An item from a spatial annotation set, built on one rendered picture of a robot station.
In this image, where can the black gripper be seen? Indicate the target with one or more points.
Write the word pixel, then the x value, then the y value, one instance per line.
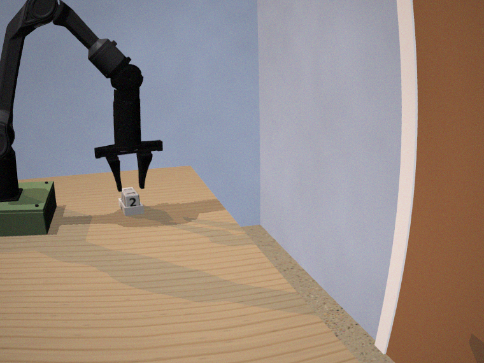
pixel 127 138

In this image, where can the white digit cube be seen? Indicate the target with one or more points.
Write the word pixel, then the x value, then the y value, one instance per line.
pixel 131 199
pixel 130 189

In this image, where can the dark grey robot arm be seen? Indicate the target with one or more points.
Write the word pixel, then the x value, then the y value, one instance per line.
pixel 103 53

